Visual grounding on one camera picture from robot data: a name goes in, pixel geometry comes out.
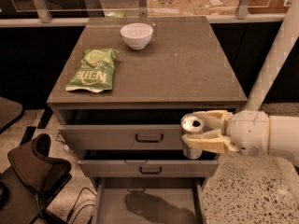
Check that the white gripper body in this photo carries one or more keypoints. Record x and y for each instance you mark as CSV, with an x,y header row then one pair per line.
x,y
249,131

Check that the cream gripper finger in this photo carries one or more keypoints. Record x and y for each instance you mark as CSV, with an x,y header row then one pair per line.
x,y
215,119
212,141

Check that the silver redbull can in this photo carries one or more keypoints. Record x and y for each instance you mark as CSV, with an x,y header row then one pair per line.
x,y
191,124

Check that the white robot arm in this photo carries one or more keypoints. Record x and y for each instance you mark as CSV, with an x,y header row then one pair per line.
x,y
283,130

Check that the grey drawer cabinet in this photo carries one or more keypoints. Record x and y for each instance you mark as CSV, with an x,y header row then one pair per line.
x,y
182,68

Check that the middle grey drawer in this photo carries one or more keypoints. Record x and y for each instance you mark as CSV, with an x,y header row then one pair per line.
x,y
147,163

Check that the top grey drawer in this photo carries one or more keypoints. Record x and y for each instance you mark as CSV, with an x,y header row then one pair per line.
x,y
125,130

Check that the white ceramic bowl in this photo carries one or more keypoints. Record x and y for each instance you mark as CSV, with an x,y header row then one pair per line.
x,y
136,35

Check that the right cardboard box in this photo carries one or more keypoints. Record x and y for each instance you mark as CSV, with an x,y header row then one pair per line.
x,y
214,7

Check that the cardboard box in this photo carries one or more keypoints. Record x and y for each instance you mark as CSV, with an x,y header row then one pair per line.
x,y
170,8
214,7

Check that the green Kettle chip bag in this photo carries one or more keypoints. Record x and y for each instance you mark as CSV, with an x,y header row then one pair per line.
x,y
96,71

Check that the left cardboard box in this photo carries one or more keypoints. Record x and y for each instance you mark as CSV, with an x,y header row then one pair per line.
x,y
170,8

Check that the black office chair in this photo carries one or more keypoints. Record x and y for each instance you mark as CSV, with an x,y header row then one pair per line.
x,y
31,182

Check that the dark round table edge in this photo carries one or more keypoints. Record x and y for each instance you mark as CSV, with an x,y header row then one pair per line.
x,y
10,112

